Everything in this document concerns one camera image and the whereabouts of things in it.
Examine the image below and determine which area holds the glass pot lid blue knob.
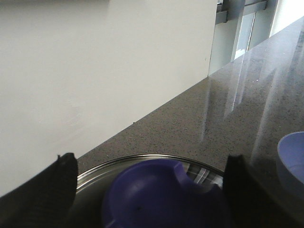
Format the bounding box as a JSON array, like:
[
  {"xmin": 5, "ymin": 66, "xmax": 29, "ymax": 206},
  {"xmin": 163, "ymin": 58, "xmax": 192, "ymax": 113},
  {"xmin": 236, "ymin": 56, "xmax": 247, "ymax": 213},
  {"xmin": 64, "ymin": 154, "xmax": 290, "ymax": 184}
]
[{"xmin": 66, "ymin": 154, "xmax": 233, "ymax": 228}]

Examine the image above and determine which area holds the light blue bowl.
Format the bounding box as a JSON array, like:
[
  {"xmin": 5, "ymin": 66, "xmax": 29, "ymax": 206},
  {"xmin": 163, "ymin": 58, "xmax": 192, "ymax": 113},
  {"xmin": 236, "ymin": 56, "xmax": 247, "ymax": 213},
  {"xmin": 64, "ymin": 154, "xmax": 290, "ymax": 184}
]
[{"xmin": 276, "ymin": 132, "xmax": 304, "ymax": 199}]

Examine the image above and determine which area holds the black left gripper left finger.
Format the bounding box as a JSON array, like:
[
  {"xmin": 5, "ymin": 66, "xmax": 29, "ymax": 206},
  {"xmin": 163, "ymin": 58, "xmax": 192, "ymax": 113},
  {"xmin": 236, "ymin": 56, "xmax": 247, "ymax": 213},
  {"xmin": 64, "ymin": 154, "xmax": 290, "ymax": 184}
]
[{"xmin": 0, "ymin": 153, "xmax": 78, "ymax": 228}]

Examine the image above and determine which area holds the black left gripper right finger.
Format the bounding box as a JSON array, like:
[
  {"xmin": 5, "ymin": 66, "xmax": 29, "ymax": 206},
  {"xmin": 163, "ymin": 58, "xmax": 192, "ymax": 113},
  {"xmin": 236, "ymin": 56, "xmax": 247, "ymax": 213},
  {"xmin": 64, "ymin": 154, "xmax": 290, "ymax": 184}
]
[{"xmin": 223, "ymin": 155, "xmax": 304, "ymax": 228}]

